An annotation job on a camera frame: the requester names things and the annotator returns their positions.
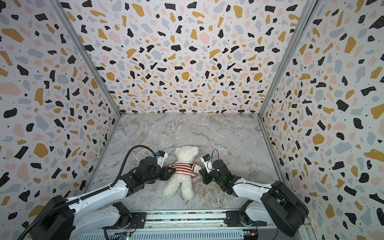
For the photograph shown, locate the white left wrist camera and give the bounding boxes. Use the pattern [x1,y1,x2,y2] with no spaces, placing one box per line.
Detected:
[156,151,168,168]

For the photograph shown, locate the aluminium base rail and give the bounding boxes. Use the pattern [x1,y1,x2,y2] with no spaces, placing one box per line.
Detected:
[80,207,313,235]

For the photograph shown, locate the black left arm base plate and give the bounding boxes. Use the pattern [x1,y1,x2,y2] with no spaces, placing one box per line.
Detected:
[116,212,147,230]

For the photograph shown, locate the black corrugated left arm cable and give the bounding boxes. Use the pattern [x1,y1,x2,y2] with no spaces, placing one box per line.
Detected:
[16,144,158,240]

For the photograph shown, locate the red white striped knit sweater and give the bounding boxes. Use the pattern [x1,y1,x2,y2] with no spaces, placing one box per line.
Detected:
[171,163,197,178]

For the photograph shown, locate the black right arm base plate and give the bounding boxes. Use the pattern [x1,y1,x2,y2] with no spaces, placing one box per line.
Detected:
[224,210,257,227]

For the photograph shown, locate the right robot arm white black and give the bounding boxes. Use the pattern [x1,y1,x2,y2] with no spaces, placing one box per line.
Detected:
[200,155,309,237]

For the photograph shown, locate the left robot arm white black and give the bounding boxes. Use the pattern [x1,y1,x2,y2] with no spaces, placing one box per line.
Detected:
[27,157,176,240]

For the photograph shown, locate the white plush teddy bear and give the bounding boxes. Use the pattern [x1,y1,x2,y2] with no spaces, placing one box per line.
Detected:
[163,146,202,201]

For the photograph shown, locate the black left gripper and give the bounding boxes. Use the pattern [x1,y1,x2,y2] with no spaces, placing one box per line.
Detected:
[145,165,178,184]

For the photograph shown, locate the white ribbed vent strip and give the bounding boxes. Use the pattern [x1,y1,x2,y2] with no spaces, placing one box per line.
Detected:
[73,230,244,240]

